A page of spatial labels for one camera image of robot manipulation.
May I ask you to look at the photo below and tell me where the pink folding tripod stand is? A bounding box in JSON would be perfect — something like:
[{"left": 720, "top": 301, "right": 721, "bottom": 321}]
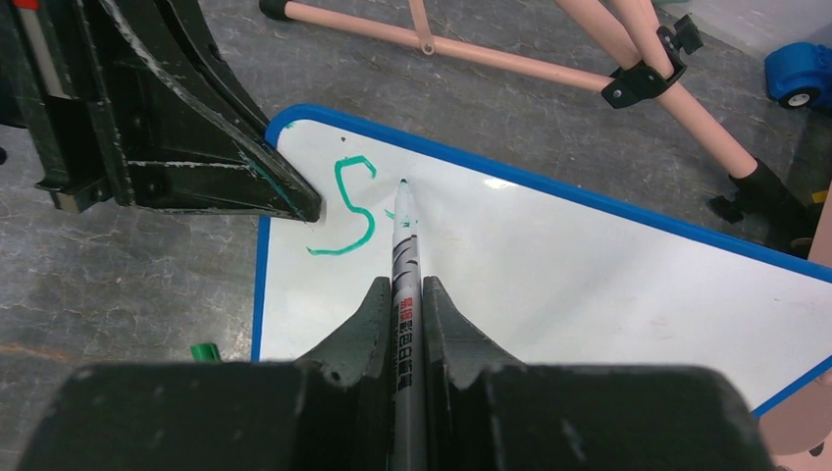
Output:
[{"left": 261, "top": 1, "right": 809, "bottom": 251}]

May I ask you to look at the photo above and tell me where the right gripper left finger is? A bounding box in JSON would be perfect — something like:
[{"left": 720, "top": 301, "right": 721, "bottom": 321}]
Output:
[{"left": 295, "top": 277, "right": 392, "bottom": 470}]

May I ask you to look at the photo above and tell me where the green marker cap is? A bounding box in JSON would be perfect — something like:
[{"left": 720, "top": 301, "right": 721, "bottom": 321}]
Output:
[{"left": 189, "top": 342, "right": 222, "bottom": 362}]

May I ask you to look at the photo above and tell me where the green whiteboard marker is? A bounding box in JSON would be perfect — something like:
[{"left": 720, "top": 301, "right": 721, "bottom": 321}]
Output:
[{"left": 389, "top": 179, "right": 427, "bottom": 470}]

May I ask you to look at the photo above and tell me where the blue framed whiteboard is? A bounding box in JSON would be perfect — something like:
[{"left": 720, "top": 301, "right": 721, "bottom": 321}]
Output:
[{"left": 251, "top": 105, "right": 831, "bottom": 414}]

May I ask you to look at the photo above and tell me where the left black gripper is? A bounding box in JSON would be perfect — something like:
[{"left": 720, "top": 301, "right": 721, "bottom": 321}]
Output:
[{"left": 1, "top": 1, "right": 323, "bottom": 223}]

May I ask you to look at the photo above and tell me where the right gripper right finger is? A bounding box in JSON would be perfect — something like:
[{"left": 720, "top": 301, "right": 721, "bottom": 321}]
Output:
[{"left": 422, "top": 276, "right": 523, "bottom": 470}]

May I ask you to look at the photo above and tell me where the pink perforated board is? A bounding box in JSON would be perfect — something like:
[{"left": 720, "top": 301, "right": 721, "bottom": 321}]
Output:
[{"left": 758, "top": 188, "right": 832, "bottom": 471}]

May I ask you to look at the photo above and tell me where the blue toy car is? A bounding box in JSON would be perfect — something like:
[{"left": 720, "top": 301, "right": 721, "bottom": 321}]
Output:
[{"left": 763, "top": 42, "right": 831, "bottom": 111}]

